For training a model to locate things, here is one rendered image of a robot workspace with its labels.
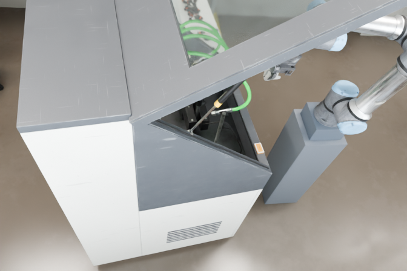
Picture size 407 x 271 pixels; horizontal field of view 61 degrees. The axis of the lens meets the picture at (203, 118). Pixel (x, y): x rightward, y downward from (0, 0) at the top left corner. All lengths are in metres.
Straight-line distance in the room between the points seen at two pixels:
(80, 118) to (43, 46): 0.29
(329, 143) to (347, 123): 0.32
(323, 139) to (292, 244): 0.87
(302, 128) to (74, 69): 1.27
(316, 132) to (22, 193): 1.89
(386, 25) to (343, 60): 2.29
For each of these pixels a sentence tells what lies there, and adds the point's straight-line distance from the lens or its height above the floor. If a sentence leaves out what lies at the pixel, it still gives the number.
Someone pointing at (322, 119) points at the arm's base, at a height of 0.93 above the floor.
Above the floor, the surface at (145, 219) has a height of 0.68.
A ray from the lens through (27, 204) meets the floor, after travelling 2.56.
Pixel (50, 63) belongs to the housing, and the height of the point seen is 1.50.
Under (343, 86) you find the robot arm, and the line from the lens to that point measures 1.74.
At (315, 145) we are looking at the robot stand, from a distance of 1.89.
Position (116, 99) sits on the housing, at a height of 1.50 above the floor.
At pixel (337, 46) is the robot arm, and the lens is 1.28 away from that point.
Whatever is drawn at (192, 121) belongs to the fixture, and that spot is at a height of 0.98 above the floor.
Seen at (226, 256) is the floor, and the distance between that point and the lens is 2.36.
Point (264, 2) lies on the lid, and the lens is 1.01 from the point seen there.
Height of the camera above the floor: 2.25
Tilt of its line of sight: 53 degrees down
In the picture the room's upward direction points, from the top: 12 degrees clockwise
